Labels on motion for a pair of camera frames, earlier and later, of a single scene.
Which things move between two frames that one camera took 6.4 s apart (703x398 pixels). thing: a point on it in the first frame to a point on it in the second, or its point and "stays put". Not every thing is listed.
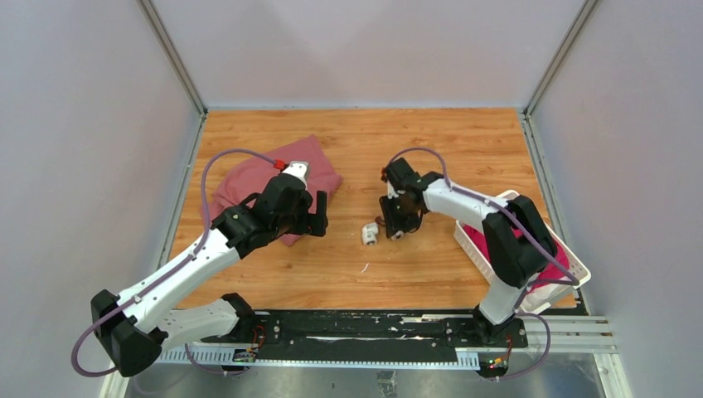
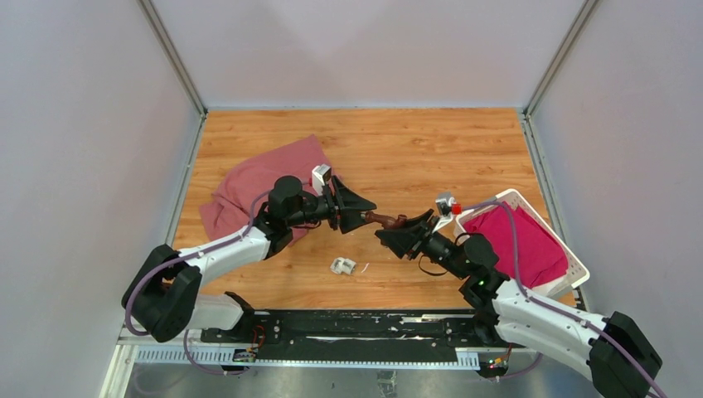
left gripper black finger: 317,222 to 348,200
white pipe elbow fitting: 369,233 to 339,265
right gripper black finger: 388,211 to 418,221
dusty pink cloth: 238,178 stays put
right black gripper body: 406,218 to 436,246
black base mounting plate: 363,334 stays put
